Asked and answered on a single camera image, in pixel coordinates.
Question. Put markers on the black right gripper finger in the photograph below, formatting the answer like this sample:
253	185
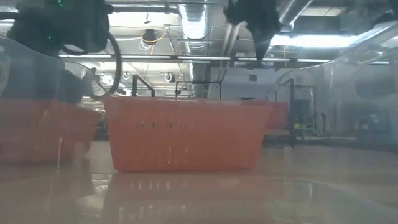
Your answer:
262	43

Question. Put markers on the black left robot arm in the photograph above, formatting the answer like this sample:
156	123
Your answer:
62	25

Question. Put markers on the bright ceiling light panel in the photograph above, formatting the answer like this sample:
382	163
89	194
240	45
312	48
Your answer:
140	18
311	40

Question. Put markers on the long linear ceiling lamp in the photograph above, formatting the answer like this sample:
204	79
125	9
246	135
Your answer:
202	58

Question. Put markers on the black hanging ceiling device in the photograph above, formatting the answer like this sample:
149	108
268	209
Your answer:
149	36

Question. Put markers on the blue equipment cabinet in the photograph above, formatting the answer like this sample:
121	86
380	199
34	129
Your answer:
370	121

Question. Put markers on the grey wall vent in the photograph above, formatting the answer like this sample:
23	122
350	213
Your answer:
252	77

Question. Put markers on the smooth silver ceiling duct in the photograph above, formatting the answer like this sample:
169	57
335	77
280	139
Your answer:
295	12

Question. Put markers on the ribbed silver ceiling duct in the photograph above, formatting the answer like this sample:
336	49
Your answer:
194	25

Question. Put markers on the black background frame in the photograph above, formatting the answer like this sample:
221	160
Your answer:
314	93

